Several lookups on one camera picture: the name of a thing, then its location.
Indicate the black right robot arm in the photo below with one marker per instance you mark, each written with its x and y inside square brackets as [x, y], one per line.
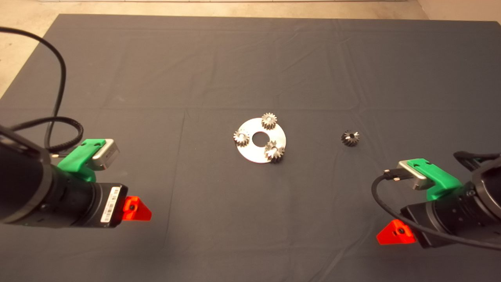
[491, 188]

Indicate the round metal plate with hole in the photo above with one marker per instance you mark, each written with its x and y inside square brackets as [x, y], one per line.
[250, 152]

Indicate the dark grey table cloth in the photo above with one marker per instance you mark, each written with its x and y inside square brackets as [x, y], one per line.
[250, 58]

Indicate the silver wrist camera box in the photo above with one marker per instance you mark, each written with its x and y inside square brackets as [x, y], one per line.
[411, 172]
[107, 154]

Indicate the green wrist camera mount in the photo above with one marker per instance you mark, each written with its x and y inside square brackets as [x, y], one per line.
[76, 158]
[438, 178]

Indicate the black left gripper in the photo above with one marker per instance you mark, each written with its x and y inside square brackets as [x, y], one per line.
[101, 203]

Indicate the green left wrist camera mount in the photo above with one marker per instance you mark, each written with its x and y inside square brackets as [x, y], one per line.
[76, 158]

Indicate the small dark steel gear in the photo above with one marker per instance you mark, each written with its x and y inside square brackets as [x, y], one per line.
[350, 138]

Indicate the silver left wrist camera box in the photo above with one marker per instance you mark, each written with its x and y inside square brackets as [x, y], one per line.
[107, 154]

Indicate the large steel gear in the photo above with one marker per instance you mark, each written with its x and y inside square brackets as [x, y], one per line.
[274, 152]

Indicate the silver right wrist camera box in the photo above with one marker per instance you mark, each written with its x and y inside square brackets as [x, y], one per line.
[411, 172]

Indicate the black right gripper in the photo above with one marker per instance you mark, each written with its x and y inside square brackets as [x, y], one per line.
[442, 219]

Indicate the green right wrist camera mount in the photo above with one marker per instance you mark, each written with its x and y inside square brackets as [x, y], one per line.
[438, 178]

